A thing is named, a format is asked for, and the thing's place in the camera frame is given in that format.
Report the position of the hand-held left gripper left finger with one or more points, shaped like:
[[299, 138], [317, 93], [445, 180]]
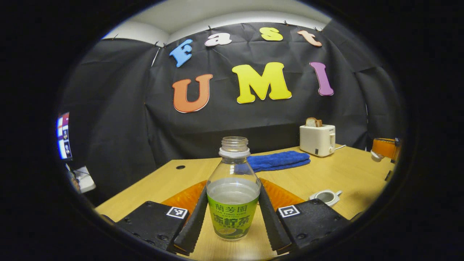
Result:
[[190, 224]]

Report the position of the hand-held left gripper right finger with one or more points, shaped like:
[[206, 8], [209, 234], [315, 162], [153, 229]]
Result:
[[270, 221]]

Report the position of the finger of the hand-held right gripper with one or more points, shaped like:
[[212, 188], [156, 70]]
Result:
[[389, 175], [384, 146]]

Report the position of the clear water bottle green label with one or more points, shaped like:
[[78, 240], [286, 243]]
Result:
[[233, 203]]

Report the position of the white ceramic teacup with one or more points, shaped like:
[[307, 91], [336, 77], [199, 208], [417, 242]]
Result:
[[326, 197]]

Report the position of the blue folded towel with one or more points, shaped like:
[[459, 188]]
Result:
[[279, 160]]

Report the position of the white toaster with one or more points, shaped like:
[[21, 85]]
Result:
[[317, 140]]

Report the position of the toasted bread slice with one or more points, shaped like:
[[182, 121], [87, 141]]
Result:
[[313, 122]]

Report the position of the black backdrop cloth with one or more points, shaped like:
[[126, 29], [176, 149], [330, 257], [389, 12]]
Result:
[[224, 123]]

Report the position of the white box device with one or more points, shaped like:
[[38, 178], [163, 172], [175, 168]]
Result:
[[85, 179]]

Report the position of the computer monitor screen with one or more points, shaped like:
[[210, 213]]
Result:
[[64, 137]]

